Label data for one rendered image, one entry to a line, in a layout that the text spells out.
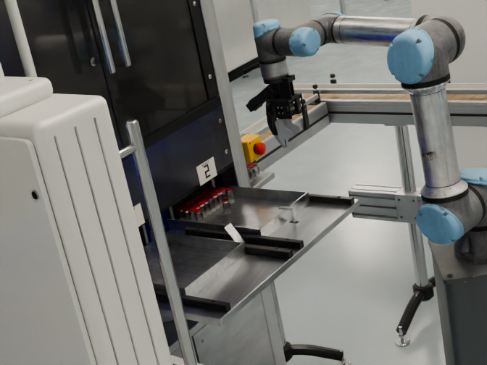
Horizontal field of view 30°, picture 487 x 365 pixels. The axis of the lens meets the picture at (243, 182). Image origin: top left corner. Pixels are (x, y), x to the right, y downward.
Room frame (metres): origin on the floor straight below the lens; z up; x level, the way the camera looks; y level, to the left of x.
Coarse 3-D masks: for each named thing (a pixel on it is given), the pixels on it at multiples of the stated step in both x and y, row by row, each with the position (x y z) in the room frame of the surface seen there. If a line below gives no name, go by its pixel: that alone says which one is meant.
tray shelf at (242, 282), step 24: (312, 216) 2.39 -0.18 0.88; (336, 216) 2.36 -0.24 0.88; (312, 240) 2.24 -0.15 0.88; (240, 264) 2.17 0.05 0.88; (264, 264) 2.15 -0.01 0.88; (288, 264) 2.14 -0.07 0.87; (216, 288) 2.07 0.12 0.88; (240, 288) 2.04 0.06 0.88; (264, 288) 2.05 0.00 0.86; (168, 312) 2.01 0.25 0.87; (192, 312) 1.97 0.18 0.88; (216, 312) 1.94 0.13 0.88
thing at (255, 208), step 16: (240, 192) 2.65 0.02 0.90; (256, 192) 2.61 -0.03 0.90; (272, 192) 2.57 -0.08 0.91; (288, 192) 2.54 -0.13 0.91; (304, 192) 2.50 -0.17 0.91; (240, 208) 2.56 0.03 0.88; (256, 208) 2.53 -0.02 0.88; (272, 208) 2.51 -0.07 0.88; (176, 224) 2.49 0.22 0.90; (192, 224) 2.45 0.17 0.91; (208, 224) 2.41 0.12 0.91; (224, 224) 2.46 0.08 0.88; (240, 224) 2.44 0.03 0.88; (256, 224) 2.41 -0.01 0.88; (272, 224) 2.34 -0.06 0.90
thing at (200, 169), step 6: (204, 162) 2.56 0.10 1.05; (210, 162) 2.58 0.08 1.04; (198, 168) 2.53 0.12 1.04; (204, 168) 2.55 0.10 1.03; (210, 168) 2.57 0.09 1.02; (198, 174) 2.53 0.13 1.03; (204, 174) 2.55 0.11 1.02; (210, 174) 2.57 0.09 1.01; (216, 174) 2.59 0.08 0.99; (204, 180) 2.54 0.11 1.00
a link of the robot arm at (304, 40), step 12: (312, 24) 2.39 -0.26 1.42; (276, 36) 2.38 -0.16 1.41; (288, 36) 2.35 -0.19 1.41; (300, 36) 2.32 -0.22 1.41; (312, 36) 2.33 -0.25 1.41; (324, 36) 2.39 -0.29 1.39; (276, 48) 2.38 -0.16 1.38; (288, 48) 2.34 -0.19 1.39; (300, 48) 2.31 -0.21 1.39; (312, 48) 2.32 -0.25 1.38
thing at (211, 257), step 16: (176, 240) 2.38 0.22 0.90; (192, 240) 2.34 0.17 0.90; (208, 240) 2.30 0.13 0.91; (224, 240) 2.27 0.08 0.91; (176, 256) 2.30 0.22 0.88; (192, 256) 2.28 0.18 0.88; (208, 256) 2.26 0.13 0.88; (224, 256) 2.17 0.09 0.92; (240, 256) 2.21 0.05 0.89; (160, 272) 2.22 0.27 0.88; (176, 272) 2.20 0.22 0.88; (192, 272) 2.18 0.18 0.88; (208, 272) 2.11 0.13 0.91; (160, 288) 2.08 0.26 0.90; (192, 288) 2.05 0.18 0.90
